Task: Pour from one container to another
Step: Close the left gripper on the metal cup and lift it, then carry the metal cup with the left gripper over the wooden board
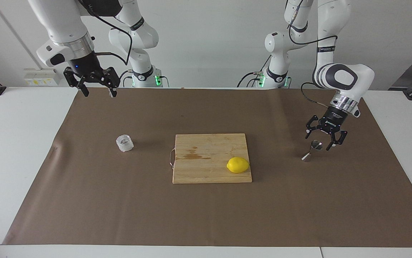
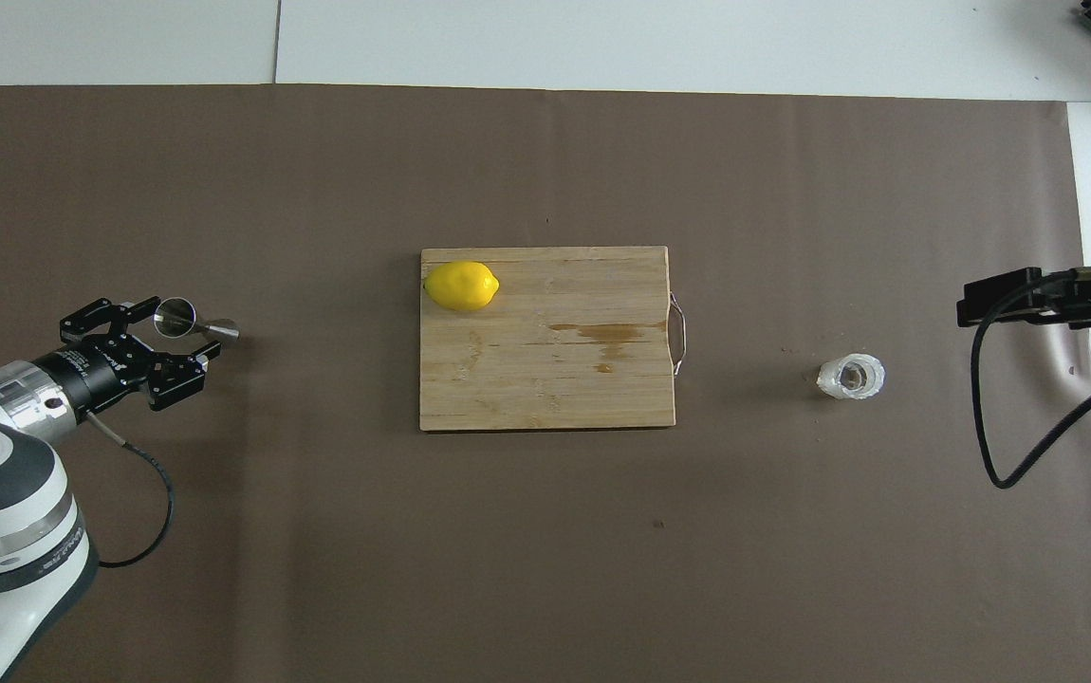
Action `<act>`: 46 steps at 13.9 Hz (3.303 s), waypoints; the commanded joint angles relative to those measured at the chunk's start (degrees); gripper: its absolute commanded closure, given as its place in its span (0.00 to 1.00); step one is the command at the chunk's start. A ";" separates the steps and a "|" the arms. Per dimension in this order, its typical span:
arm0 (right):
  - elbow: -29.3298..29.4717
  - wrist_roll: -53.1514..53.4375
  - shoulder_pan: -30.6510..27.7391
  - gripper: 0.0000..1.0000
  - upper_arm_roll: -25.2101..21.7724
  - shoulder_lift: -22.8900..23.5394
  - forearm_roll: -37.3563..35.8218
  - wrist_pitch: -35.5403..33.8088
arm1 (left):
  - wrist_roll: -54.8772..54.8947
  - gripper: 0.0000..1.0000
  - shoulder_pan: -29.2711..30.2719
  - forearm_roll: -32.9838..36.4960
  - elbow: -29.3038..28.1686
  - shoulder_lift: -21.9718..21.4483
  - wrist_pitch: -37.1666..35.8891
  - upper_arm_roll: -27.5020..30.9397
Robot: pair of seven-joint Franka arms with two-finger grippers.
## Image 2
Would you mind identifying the brown paper table mat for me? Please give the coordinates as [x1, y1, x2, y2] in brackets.
[0, 83, 1091, 683]

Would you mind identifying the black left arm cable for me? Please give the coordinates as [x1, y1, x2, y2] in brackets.
[85, 417, 175, 570]

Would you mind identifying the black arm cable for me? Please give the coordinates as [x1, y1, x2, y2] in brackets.
[85, 417, 175, 570]
[971, 270, 1091, 490]

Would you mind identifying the yellow lemon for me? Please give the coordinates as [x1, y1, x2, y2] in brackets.
[423, 261, 501, 313]

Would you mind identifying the steel double jigger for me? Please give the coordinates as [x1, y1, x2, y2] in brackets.
[153, 297, 241, 350]

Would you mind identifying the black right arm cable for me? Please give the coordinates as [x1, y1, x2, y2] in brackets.
[971, 270, 1091, 490]

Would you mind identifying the wooden cutting board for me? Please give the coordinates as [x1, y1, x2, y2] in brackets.
[418, 246, 689, 434]

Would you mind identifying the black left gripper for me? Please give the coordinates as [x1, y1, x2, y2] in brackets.
[31, 297, 224, 418]

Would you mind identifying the clear faceted glass cup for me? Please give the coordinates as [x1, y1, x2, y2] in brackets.
[816, 353, 886, 401]

